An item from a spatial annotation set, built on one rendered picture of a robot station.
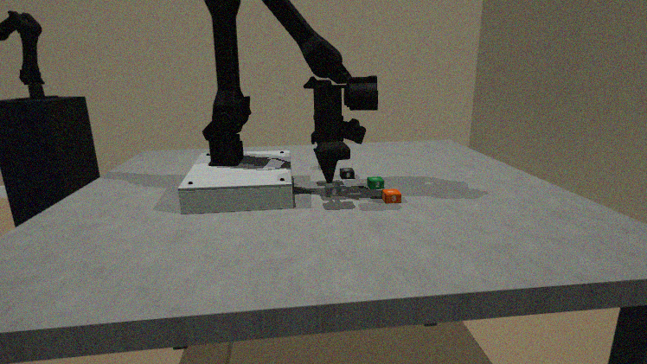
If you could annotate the orange block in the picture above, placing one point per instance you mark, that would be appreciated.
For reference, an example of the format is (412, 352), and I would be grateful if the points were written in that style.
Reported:
(391, 195)

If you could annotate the green block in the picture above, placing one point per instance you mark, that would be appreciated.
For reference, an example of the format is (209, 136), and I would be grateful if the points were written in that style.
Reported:
(375, 182)

